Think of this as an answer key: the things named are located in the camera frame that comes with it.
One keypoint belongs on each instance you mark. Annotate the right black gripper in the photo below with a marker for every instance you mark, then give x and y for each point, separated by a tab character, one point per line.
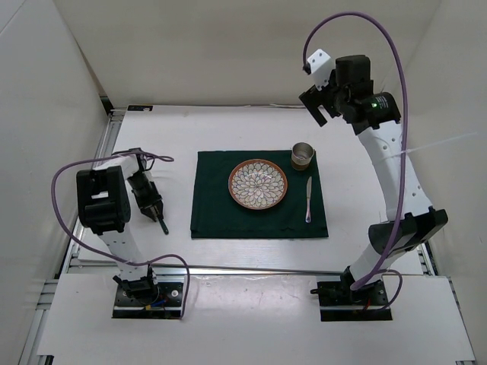
313	99

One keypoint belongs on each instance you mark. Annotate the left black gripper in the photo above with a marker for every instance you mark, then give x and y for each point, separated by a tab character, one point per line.
145	204

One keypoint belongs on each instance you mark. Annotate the dark green cloth napkin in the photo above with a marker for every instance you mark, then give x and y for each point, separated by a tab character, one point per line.
215	215

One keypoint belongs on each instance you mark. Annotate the metal cup with cork base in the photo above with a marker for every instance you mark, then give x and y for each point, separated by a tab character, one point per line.
302	154

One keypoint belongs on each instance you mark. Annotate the silver table knife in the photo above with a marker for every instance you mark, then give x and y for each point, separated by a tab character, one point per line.
308	197

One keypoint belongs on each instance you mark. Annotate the floral patterned ceramic plate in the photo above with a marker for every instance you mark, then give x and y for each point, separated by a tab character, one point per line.
257	184

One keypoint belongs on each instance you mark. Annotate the gold fork with green handle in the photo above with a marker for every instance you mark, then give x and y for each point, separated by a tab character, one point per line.
163	226

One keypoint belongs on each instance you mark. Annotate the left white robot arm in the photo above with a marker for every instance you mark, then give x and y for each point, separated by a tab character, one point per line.
104	208

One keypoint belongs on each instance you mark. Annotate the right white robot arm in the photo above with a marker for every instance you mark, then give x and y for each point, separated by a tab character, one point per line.
411	217

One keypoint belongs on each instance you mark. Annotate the dark label sticker left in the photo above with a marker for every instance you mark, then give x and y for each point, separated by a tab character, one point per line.
140	108

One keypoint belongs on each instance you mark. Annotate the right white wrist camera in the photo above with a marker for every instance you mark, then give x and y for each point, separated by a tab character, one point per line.
321	66

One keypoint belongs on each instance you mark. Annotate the metal rail bar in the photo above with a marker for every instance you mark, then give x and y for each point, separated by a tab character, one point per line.
219	270

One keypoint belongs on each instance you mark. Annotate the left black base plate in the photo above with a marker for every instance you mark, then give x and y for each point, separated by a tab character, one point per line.
164	302

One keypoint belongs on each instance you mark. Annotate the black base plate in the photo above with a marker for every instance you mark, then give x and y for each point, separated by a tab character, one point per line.
164	302
365	305

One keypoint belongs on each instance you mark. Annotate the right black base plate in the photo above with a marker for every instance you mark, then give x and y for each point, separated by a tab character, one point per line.
365	305

